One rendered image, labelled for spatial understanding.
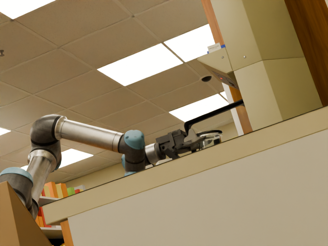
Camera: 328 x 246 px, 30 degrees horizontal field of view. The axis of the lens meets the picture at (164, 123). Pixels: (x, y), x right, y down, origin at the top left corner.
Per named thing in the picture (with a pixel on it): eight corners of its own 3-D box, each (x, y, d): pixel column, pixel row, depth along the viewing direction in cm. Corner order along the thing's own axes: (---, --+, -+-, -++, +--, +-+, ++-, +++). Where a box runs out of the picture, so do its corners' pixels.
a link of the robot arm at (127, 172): (122, 166, 227) (126, 149, 236) (122, 190, 233) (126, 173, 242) (143, 167, 227) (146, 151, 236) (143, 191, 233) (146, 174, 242)
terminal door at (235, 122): (278, 190, 239) (248, 96, 250) (209, 213, 250) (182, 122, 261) (279, 190, 240) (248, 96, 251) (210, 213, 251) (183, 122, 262)
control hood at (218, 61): (251, 91, 252) (243, 69, 254) (233, 71, 222) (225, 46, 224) (225, 100, 255) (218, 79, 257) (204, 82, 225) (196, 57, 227)
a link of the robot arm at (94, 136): (37, 101, 244) (150, 128, 229) (40, 124, 250) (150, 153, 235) (21, 115, 235) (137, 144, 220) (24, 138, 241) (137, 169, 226)
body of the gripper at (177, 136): (181, 128, 236) (153, 137, 239) (186, 149, 234) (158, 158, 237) (187, 131, 243) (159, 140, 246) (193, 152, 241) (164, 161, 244)
